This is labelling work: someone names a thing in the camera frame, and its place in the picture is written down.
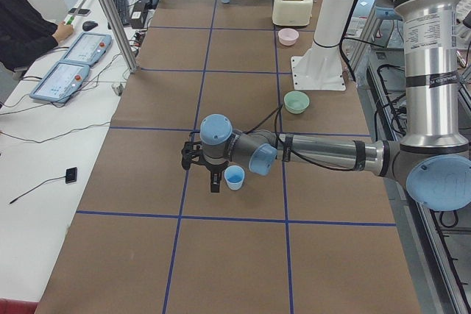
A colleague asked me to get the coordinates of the pink plastic bowl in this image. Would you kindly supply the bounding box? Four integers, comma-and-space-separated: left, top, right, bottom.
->
277, 28, 299, 46

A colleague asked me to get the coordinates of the person's hand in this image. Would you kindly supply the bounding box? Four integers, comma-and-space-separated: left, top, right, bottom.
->
52, 21, 74, 44

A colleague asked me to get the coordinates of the seated person in black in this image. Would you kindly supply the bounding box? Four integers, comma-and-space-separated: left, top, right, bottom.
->
1, 0, 59, 71

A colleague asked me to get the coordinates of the black computer mouse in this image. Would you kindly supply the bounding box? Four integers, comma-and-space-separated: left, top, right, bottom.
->
82, 21, 99, 32

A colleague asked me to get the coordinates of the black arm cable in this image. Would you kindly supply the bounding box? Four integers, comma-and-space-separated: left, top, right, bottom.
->
246, 104, 409, 171

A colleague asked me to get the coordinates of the aluminium frame post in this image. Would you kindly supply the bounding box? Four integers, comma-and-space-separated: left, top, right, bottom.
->
99, 0, 138, 74

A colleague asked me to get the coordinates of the lower teach pendant tablet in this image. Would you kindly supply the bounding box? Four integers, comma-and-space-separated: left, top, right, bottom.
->
29, 61, 90, 103

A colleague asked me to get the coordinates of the cream white toaster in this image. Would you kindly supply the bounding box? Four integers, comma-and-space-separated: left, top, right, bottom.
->
272, 0, 314, 26

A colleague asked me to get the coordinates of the green marker pen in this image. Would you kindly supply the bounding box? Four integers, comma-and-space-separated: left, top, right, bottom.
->
65, 14, 77, 25

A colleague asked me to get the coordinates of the small black square device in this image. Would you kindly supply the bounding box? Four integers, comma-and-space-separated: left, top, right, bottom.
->
65, 167, 78, 184

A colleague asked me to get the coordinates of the smartphone on desk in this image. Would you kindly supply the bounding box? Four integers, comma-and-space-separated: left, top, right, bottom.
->
68, 7, 91, 16

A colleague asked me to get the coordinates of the small metal clamp block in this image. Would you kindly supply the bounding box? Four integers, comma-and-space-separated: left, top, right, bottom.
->
112, 82, 124, 96

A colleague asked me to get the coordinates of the black keyboard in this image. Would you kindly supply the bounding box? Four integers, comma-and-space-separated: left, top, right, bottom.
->
113, 0, 130, 26

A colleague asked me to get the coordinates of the green plastic bowl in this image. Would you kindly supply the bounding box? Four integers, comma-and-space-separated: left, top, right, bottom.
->
283, 90, 310, 115

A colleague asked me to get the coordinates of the upper teach pendant tablet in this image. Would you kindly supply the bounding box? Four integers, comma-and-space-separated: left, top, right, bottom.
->
61, 32, 112, 67

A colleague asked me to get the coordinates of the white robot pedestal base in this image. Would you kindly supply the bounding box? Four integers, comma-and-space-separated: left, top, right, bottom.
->
291, 0, 357, 91

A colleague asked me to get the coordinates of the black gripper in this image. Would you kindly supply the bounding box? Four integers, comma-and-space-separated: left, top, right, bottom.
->
181, 141, 229, 193

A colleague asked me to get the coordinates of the teach pendant tablet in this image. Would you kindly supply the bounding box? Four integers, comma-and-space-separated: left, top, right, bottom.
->
61, 32, 112, 67
29, 61, 90, 103

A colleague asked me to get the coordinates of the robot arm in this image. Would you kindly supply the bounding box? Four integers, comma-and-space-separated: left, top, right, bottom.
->
182, 0, 470, 211

